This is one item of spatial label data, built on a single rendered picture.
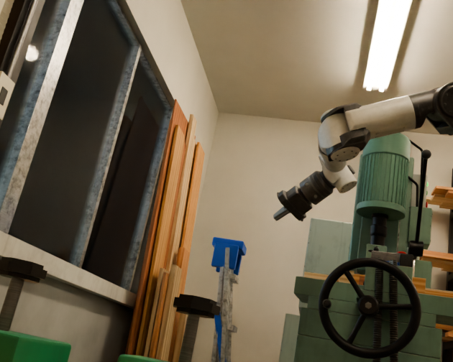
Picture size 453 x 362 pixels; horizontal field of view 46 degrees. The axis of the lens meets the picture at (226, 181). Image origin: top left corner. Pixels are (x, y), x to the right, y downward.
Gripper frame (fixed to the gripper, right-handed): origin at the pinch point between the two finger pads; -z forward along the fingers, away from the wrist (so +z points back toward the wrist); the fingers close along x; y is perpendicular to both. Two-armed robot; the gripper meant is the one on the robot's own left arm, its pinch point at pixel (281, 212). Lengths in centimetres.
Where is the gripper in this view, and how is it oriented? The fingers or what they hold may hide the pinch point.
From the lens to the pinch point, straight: 175.4
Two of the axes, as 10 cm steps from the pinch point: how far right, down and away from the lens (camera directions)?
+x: 6.8, 6.5, 3.5
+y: 0.2, -4.9, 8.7
